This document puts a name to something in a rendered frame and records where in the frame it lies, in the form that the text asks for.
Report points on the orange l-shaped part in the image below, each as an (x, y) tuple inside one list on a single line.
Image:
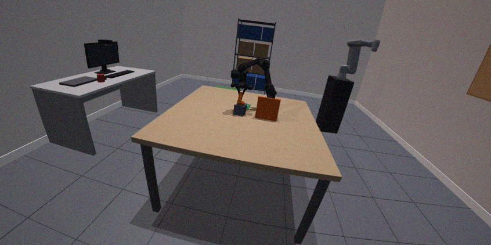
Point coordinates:
[(239, 102)]

